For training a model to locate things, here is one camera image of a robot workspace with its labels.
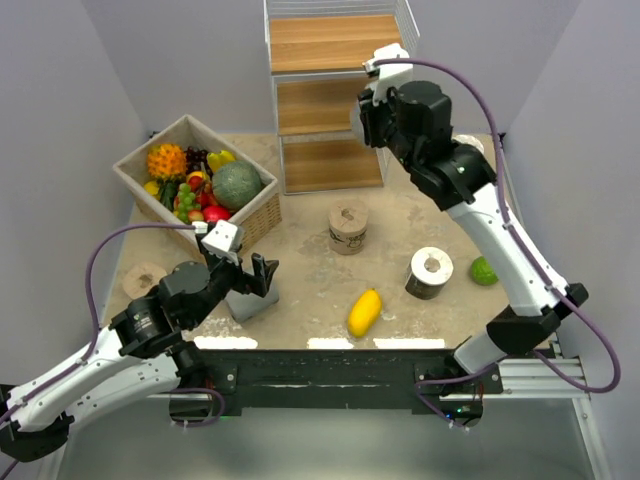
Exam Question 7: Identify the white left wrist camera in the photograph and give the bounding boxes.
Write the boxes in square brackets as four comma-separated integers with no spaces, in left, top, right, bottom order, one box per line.
[201,220,244,262]

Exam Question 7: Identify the red yellow peach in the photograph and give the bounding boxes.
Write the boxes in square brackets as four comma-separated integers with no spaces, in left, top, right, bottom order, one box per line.
[187,209,204,223]

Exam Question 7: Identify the grey roll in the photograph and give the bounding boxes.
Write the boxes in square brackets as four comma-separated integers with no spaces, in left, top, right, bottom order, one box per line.
[225,282,280,324]
[349,101,366,145]

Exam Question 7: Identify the green lime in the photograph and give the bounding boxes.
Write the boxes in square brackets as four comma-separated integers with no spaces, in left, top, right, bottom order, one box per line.
[470,256,499,286]

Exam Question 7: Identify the brown roll left edge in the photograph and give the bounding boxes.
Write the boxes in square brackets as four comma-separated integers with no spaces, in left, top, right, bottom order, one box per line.
[122,262,167,299]

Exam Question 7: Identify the green grape bunch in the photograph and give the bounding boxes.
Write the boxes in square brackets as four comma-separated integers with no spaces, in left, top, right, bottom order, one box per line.
[173,183,202,224]

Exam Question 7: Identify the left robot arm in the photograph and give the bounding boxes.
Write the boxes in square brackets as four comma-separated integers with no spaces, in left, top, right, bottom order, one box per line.
[1,236,279,463]

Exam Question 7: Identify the black white roll back corner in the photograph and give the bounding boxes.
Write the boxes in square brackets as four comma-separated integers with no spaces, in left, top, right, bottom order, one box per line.
[453,134,485,155]

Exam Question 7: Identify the orange pineapple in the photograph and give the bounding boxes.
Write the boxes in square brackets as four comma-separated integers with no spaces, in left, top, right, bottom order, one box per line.
[146,143,187,181]

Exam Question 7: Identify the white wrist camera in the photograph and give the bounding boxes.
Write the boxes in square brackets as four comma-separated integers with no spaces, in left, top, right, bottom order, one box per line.
[201,220,244,262]
[363,43,413,106]

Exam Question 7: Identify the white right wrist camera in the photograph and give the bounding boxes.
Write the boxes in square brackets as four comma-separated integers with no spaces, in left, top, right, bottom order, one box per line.
[363,43,413,106]

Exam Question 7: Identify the red apple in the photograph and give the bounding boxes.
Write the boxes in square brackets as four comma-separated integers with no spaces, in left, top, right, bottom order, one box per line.
[202,205,231,223]

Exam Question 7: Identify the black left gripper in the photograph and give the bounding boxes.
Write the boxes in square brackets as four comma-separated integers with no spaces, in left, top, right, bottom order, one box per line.
[189,233,279,328]

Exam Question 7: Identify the yellow bananas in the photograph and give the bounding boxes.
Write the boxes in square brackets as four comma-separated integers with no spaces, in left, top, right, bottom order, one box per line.
[206,150,236,174]

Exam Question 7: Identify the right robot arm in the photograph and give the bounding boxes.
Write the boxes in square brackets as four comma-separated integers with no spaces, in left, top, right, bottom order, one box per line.
[358,81,588,393]

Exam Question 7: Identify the yellow mango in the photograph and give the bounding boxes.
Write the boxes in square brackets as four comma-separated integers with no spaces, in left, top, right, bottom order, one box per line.
[347,289,382,338]

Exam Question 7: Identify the black white roll centre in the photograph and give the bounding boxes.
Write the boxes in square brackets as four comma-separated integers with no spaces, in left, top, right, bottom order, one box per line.
[404,246,454,300]

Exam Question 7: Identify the dark purple grapes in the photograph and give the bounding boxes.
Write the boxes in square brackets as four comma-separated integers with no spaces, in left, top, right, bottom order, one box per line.
[185,147,210,174]

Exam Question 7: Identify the wicker basket with cloth liner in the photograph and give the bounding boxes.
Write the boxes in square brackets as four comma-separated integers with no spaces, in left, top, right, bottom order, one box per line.
[113,115,282,252]

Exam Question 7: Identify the green netted melon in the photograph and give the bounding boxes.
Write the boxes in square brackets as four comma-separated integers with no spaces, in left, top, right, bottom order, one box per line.
[212,161,262,212]

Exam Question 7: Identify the brown roll centre table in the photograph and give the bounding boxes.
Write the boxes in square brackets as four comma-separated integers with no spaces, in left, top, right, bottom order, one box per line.
[328,199,369,255]

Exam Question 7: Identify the white wire wooden shelf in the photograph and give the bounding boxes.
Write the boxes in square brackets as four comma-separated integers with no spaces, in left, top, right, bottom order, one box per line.
[263,1,420,195]

